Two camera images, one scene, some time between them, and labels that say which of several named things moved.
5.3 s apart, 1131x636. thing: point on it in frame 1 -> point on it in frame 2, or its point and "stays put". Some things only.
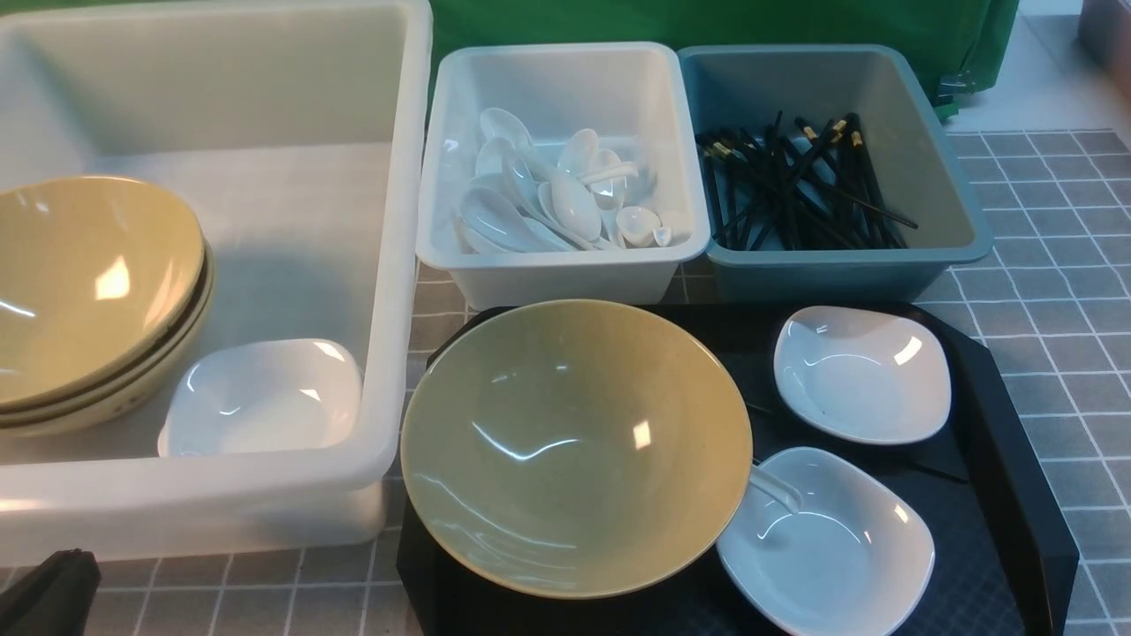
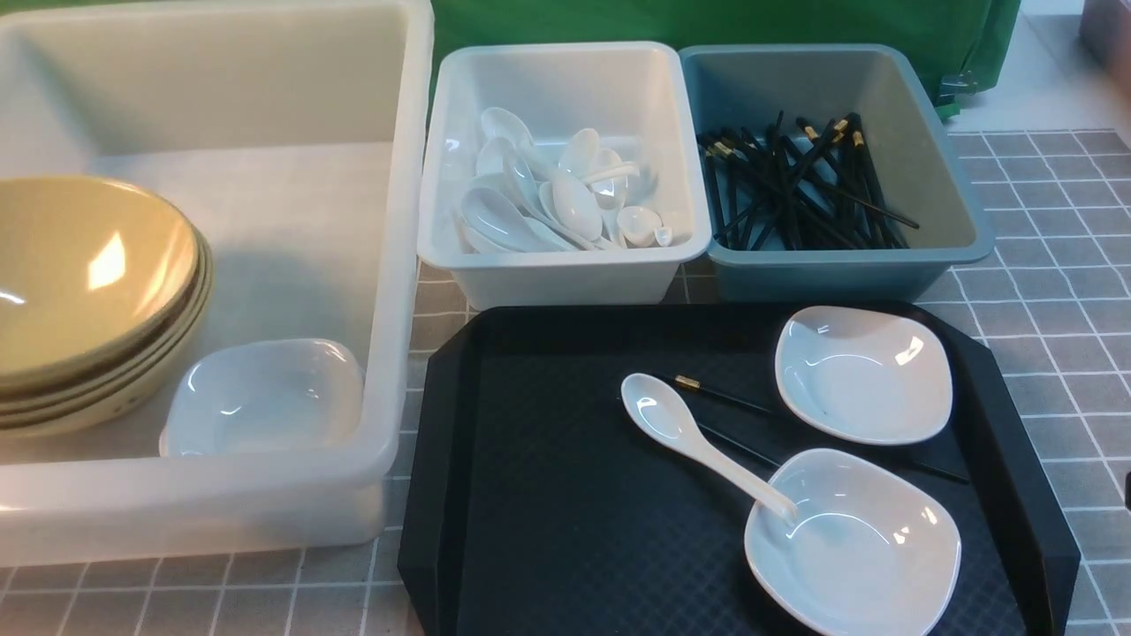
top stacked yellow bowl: [102, 280] stays put
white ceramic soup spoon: [784, 493] -> [657, 405]
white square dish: [869, 374] stays put
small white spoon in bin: [636, 226] stays put
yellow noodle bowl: [577, 449] -> [94, 276]
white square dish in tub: [263, 396] stays put
